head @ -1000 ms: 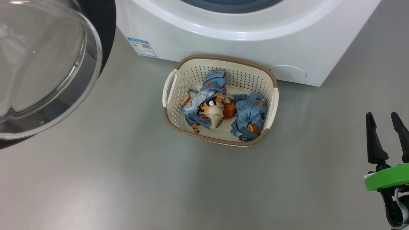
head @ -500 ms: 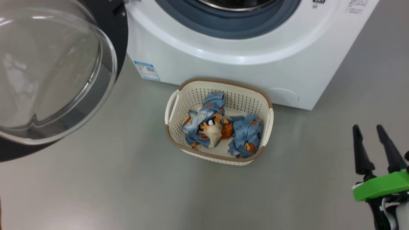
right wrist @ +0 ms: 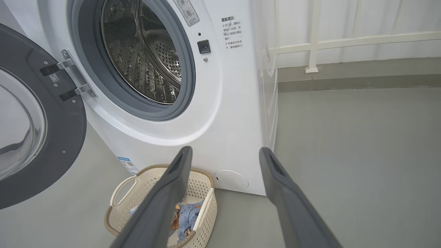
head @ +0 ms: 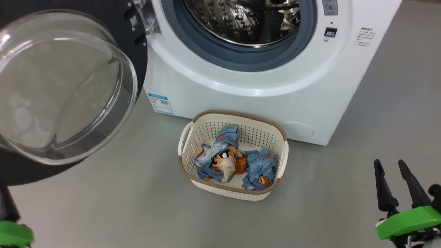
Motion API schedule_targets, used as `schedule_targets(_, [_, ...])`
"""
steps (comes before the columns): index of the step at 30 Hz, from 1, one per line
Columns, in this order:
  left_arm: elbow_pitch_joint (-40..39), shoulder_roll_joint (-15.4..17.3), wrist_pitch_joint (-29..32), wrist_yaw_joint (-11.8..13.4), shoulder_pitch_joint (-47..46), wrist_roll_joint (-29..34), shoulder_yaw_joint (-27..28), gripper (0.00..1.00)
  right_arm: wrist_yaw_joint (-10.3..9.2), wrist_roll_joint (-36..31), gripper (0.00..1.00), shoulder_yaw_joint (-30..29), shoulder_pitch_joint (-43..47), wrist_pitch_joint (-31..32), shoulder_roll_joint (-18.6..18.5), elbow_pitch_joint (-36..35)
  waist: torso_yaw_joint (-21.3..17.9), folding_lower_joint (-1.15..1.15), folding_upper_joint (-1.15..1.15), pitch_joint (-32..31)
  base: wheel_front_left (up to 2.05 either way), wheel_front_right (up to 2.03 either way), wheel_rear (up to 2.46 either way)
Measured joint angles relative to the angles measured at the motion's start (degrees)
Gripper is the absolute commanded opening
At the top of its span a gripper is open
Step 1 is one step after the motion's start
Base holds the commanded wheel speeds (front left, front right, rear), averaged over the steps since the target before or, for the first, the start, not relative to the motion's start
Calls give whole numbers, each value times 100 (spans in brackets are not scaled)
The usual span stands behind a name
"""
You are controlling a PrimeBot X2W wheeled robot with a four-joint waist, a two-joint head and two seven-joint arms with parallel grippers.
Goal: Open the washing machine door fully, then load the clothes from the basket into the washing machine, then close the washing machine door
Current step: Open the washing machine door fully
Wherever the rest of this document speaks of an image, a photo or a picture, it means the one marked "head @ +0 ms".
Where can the cream laundry basket brown rim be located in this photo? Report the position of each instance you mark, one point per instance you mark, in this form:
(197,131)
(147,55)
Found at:
(213,129)

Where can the blue energy label sticker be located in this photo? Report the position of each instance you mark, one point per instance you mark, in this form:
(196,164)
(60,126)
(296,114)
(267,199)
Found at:
(160,103)

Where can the round white filter cover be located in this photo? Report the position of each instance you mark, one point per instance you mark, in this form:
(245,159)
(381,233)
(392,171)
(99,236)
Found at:
(298,130)

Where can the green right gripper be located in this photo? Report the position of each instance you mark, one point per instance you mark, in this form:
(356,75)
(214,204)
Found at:
(410,222)

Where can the metal door hinge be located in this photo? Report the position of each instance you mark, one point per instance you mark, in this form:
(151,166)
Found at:
(148,20)

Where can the white front-load washing machine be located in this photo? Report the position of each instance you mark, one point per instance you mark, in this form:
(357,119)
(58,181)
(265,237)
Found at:
(206,96)

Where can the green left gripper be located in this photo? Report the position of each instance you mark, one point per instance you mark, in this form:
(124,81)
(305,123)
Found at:
(13,236)

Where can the stainless steel washing machine drum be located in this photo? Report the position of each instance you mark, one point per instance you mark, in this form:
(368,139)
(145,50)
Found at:
(241,24)

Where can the grey warning sticker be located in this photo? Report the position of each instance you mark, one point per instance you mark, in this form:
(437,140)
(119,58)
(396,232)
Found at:
(330,7)

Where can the blue garment large bear print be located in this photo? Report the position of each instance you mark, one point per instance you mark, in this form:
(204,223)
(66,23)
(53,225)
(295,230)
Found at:
(227,134)

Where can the round black washer door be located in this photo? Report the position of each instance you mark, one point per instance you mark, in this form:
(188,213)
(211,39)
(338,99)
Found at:
(127,38)

